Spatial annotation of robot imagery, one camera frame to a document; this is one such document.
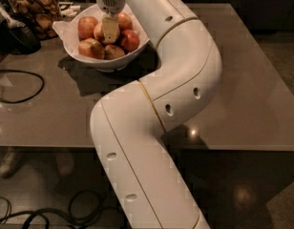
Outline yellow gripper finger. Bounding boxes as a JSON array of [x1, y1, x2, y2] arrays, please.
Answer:
[[102, 14, 119, 44]]

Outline apple with sticker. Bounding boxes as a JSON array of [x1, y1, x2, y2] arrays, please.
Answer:
[[94, 22, 120, 45]]

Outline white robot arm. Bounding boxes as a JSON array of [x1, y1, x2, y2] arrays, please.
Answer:
[[90, 0, 222, 229]]

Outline back right apple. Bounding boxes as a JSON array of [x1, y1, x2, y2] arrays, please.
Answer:
[[118, 12, 133, 31]]

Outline back left apple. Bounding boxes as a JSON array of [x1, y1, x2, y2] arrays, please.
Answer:
[[77, 16, 98, 39]]

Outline red right apple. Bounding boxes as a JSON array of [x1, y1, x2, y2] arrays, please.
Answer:
[[119, 30, 140, 52]]

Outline front middle apple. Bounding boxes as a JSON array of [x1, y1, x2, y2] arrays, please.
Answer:
[[105, 44, 125, 60]]

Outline front left apple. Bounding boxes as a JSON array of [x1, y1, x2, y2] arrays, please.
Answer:
[[78, 38, 105, 59]]

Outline white bowl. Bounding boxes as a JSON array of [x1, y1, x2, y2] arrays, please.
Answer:
[[59, 5, 149, 72]]

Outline white items behind bowl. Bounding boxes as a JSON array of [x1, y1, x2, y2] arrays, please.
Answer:
[[60, 5, 81, 17]]

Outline glass jar of dried chips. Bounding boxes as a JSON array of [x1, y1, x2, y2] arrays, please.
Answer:
[[9, 0, 62, 40]]

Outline black round appliance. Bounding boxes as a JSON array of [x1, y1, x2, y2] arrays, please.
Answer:
[[7, 20, 41, 54]]

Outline right white shoe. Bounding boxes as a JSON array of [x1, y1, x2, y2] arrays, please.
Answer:
[[55, 153, 74, 177]]

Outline white shoe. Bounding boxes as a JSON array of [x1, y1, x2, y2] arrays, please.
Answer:
[[0, 147, 23, 178], [55, 153, 74, 177]]

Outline left white shoe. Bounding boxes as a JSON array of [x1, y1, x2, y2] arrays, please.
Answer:
[[0, 147, 23, 178]]

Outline black cable on table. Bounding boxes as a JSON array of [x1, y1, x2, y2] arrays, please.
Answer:
[[0, 69, 45, 105]]

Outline black cables on floor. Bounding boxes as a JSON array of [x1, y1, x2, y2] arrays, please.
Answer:
[[0, 188, 128, 229]]

